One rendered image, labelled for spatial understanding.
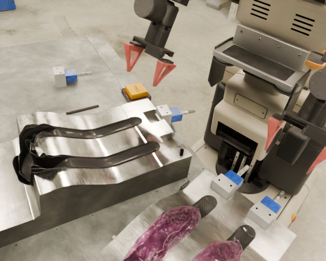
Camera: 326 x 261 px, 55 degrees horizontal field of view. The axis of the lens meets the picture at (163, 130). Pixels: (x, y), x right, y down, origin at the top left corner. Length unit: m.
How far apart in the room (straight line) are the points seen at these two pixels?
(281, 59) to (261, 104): 0.18
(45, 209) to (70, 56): 0.78
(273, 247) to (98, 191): 0.41
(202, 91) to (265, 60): 1.67
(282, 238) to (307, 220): 1.22
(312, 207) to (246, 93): 1.12
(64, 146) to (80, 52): 0.68
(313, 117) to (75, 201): 0.53
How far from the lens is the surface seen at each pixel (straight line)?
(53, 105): 1.11
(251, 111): 1.12
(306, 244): 1.90
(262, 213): 0.77
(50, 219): 0.77
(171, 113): 0.98
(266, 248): 0.76
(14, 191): 0.80
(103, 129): 0.88
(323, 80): 0.62
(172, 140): 0.88
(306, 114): 0.69
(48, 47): 1.43
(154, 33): 0.84
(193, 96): 2.54
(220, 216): 0.76
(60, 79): 1.17
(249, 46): 1.00
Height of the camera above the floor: 1.48
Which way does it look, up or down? 43 degrees down
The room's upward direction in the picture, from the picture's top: 7 degrees clockwise
